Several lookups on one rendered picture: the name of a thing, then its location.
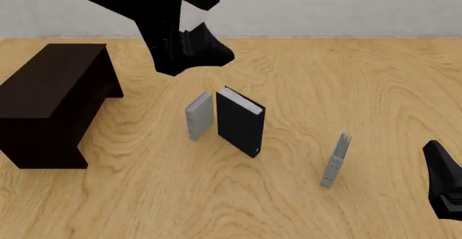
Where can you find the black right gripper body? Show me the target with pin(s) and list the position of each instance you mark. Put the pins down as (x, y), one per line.
(449, 206)

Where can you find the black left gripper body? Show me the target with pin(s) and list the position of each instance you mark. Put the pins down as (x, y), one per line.
(185, 42)

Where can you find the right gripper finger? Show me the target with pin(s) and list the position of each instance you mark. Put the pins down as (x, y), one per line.
(438, 168)

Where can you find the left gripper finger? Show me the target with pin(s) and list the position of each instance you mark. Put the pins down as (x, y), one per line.
(211, 50)
(166, 55)

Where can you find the thick grey book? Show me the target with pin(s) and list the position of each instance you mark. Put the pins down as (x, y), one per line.
(199, 115)

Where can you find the black book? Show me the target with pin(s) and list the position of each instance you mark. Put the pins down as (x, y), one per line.
(238, 126)

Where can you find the thin grey book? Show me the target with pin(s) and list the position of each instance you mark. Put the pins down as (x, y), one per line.
(335, 166)

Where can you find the dark brown wooden cabinet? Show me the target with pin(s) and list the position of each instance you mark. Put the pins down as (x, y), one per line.
(50, 103)

